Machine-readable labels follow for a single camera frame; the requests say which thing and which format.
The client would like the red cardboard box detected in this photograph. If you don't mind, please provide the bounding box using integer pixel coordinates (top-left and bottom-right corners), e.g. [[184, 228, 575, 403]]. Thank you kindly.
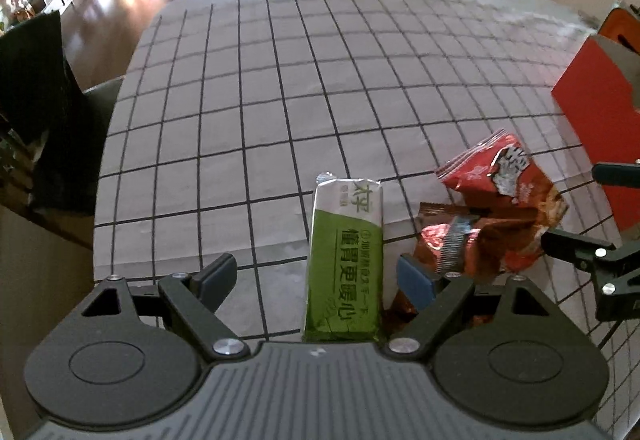
[[551, 3, 640, 241]]

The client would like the red chip bag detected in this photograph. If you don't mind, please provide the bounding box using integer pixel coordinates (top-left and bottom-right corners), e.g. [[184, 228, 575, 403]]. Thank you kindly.
[[385, 129, 571, 321]]

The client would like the grid-patterned tablecloth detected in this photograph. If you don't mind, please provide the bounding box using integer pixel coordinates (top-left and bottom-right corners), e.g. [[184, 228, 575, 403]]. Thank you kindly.
[[92, 0, 640, 440]]

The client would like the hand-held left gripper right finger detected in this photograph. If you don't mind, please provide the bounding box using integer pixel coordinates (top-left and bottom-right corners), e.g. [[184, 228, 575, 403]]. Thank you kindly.
[[385, 254, 556, 362]]

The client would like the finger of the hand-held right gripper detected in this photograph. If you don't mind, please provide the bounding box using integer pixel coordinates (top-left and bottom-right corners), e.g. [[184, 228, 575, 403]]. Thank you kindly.
[[540, 229, 640, 322], [591, 161, 640, 186]]

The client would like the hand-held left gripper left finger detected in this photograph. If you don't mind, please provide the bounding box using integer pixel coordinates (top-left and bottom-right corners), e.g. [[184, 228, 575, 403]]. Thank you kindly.
[[80, 253, 251, 362]]

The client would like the green cracker packet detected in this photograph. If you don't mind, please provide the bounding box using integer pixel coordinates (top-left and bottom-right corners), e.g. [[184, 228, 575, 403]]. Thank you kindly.
[[302, 171, 385, 342]]

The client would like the wooden chair with black cloth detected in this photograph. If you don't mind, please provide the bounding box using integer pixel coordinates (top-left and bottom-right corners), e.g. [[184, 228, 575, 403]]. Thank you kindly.
[[0, 13, 99, 217]]

